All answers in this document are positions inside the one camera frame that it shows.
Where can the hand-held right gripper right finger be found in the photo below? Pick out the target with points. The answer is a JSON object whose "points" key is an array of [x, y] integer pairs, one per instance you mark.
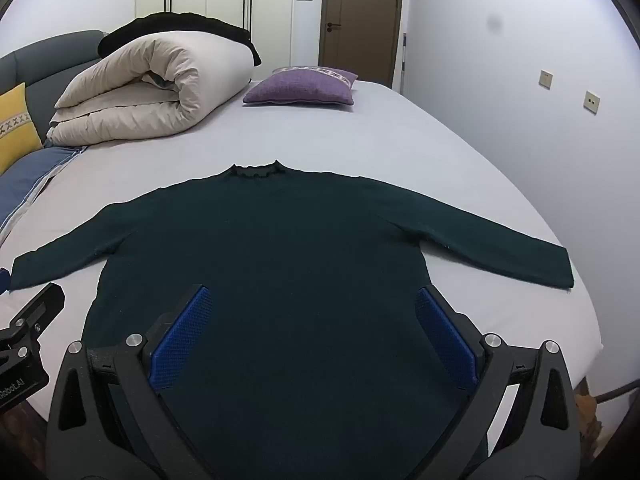
{"points": [[445, 332]]}

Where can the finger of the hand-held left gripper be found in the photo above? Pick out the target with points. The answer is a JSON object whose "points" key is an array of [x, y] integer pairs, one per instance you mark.
{"points": [[45, 302]]}

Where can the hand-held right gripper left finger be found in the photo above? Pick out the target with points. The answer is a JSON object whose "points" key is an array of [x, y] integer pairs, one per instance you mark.
{"points": [[182, 332]]}

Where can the dark green sweater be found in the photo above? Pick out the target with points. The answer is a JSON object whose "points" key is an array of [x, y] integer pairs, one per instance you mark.
{"points": [[300, 260]]}

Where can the blue pillow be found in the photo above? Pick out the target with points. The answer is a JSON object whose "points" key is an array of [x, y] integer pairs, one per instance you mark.
{"points": [[30, 180]]}

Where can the brown wooden object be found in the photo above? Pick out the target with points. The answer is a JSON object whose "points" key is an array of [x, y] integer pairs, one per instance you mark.
{"points": [[587, 420]]}

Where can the yellow cushion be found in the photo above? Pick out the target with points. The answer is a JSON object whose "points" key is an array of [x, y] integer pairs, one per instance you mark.
{"points": [[15, 130]]}

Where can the bed with light grey sheet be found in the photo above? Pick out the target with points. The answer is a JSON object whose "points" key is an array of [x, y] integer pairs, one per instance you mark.
{"points": [[400, 135]]}

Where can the beige folded duvet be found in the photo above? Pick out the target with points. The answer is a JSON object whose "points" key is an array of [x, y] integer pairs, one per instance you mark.
{"points": [[150, 85]]}

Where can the grey padded headboard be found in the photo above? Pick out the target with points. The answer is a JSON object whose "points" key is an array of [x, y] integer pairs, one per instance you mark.
{"points": [[50, 60]]}

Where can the purple pillow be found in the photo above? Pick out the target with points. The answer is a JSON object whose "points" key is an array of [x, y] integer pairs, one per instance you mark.
{"points": [[300, 87]]}

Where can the black cloth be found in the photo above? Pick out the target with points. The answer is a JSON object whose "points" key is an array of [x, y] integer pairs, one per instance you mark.
{"points": [[175, 22]]}

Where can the brown wooden door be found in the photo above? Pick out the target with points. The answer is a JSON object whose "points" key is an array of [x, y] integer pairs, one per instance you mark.
{"points": [[362, 15]]}

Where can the beige wall socket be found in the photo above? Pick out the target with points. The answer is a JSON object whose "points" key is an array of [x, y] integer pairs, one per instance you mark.
{"points": [[592, 102], [545, 79]]}

